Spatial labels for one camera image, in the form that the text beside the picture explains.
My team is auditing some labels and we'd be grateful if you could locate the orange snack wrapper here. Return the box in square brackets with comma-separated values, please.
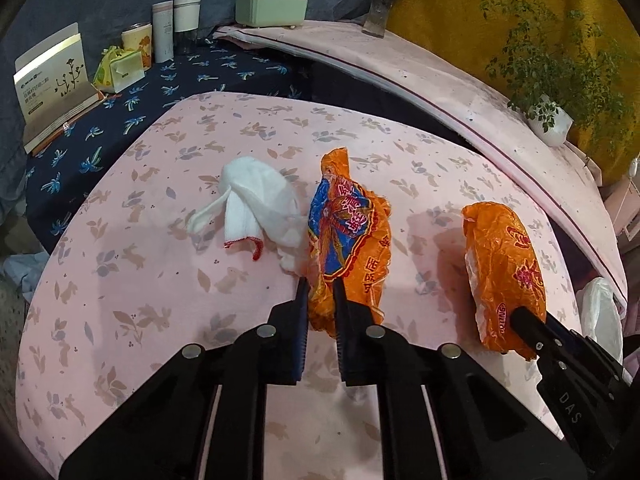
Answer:
[462, 202, 547, 361]
[308, 148, 392, 337]

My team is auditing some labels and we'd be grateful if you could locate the white trash bag bin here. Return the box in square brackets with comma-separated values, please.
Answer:
[577, 278, 623, 364]

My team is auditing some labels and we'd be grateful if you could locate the pink rabbit print tablecloth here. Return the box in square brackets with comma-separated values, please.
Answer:
[15, 93, 579, 474]

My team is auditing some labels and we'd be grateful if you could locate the white crumpled cloth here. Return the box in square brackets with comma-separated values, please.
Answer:
[186, 156, 308, 276]

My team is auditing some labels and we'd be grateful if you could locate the white pot green plant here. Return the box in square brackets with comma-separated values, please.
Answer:
[480, 0, 637, 154]

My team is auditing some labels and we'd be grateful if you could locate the navy floral cloth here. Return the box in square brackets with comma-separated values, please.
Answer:
[24, 37, 306, 254]

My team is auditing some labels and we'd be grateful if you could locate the pale pink speckled cloth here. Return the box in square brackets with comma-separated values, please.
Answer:
[214, 21, 628, 314]

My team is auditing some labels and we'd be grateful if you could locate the mustard yellow backdrop cloth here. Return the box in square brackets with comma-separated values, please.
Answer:
[388, 0, 639, 184]

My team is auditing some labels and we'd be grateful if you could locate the green yellow small pouch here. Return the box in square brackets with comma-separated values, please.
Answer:
[92, 46, 145, 93]

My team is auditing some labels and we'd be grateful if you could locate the white booklet box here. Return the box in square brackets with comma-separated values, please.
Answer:
[13, 23, 104, 154]

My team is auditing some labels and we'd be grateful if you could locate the yellow printed small box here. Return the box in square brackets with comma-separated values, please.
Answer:
[122, 23, 152, 70]

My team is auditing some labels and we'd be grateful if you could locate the white cylindrical jar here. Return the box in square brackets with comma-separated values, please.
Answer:
[174, 0, 201, 34]

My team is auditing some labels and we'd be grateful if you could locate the green tissue box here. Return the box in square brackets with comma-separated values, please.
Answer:
[234, 0, 308, 28]

